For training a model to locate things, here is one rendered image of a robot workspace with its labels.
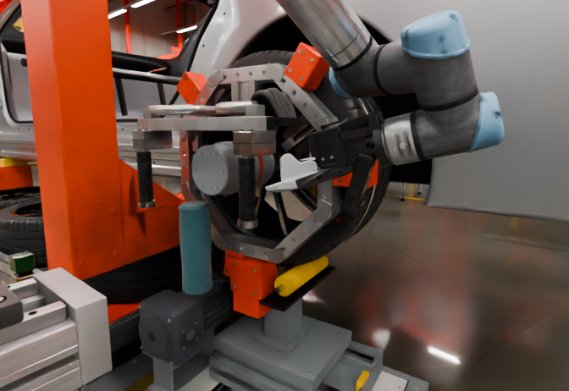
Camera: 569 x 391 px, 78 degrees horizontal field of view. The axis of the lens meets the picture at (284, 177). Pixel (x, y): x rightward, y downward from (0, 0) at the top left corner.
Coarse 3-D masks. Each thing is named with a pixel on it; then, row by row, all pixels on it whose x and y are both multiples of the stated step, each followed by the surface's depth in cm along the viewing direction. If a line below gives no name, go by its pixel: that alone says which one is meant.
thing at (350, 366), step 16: (352, 352) 122; (368, 352) 127; (224, 368) 118; (240, 368) 119; (256, 368) 117; (336, 368) 119; (352, 368) 119; (368, 368) 117; (224, 384) 119; (240, 384) 114; (256, 384) 111; (272, 384) 111; (288, 384) 110; (320, 384) 107; (336, 384) 111; (352, 384) 111; (368, 384) 113
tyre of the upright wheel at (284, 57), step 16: (240, 64) 106; (256, 64) 103; (320, 96) 93; (336, 96) 91; (368, 96) 104; (336, 112) 91; (352, 112) 89; (368, 112) 97; (384, 176) 102; (368, 192) 93; (384, 192) 108; (368, 208) 99; (336, 224) 95; (352, 224) 94; (320, 240) 99; (336, 240) 96; (304, 256) 102; (320, 256) 101
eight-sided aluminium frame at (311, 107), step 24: (216, 72) 101; (240, 72) 96; (264, 72) 94; (216, 96) 108; (312, 96) 90; (312, 120) 86; (336, 120) 88; (192, 144) 116; (192, 192) 113; (336, 192) 90; (216, 216) 114; (312, 216) 90; (216, 240) 109; (240, 240) 105; (264, 240) 105; (288, 240) 95
